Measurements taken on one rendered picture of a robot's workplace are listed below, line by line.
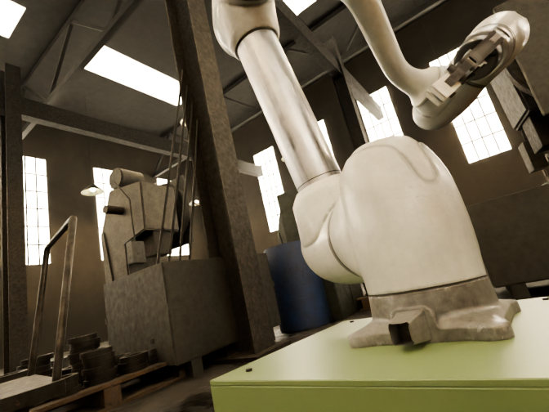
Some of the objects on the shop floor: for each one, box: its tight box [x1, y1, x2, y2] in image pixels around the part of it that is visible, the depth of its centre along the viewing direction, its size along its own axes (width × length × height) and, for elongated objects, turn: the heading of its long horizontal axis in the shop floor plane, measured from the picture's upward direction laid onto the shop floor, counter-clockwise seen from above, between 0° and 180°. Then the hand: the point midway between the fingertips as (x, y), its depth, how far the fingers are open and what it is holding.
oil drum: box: [264, 240, 333, 333], centre depth 349 cm, size 59×59×89 cm
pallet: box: [0, 333, 186, 412], centre depth 217 cm, size 120×81×44 cm
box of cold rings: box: [104, 253, 281, 378], centre depth 294 cm, size 123×93×87 cm
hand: (443, 88), depth 50 cm, fingers closed
